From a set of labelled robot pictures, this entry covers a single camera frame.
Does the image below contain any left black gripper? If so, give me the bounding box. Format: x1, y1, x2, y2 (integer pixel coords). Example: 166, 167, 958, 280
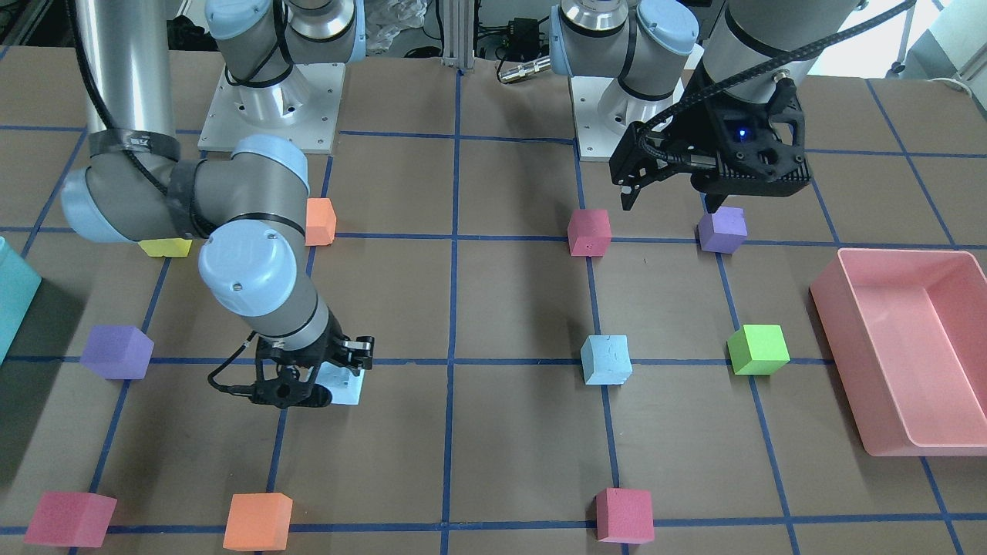
608, 77, 812, 212

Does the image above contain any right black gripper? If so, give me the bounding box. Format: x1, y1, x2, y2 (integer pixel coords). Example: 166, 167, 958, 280
208, 316, 375, 409

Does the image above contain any light blue block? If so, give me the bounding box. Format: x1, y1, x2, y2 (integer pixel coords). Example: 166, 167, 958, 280
316, 362, 365, 406
579, 335, 632, 385

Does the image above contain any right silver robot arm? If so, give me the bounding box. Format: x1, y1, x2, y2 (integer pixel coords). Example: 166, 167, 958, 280
61, 1, 374, 409

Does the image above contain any pink block upper middle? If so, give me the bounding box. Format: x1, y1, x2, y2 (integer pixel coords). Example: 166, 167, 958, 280
567, 210, 612, 257

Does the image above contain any pink block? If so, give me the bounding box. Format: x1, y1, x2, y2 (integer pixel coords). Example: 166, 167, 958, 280
567, 210, 612, 257
22, 491, 117, 548
595, 487, 655, 545

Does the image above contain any purple block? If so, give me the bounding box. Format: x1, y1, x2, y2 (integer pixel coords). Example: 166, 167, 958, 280
697, 207, 750, 254
80, 325, 154, 380

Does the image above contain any orange block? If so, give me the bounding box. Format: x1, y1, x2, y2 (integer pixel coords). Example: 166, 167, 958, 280
223, 493, 294, 552
305, 199, 336, 247

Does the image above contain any yellow foam block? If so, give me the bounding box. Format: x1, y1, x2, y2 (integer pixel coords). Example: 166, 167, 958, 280
138, 238, 193, 257

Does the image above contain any black power adapter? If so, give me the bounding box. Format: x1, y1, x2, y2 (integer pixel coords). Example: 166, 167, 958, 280
505, 18, 543, 49

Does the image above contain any green foam block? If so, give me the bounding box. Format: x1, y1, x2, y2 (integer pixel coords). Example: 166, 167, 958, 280
727, 325, 790, 375

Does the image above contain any teal plastic bin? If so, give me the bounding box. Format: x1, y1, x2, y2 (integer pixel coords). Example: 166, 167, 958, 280
1, 237, 42, 363

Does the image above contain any pink plastic bin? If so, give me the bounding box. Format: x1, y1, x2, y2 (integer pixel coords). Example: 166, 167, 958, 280
810, 248, 986, 456

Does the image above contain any pink block lower middle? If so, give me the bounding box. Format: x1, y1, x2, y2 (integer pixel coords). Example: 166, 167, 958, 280
595, 487, 655, 545

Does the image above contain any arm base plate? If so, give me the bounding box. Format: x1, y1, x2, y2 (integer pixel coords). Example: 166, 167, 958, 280
570, 76, 684, 162
198, 63, 346, 154

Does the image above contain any silver cable connector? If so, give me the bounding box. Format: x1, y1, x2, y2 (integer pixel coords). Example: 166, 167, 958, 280
497, 55, 552, 85

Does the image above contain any aluminium frame post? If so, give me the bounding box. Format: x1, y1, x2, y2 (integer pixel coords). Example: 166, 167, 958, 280
435, 0, 476, 74

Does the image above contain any black braided cable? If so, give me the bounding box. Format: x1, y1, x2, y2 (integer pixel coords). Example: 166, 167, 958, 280
640, 0, 918, 169

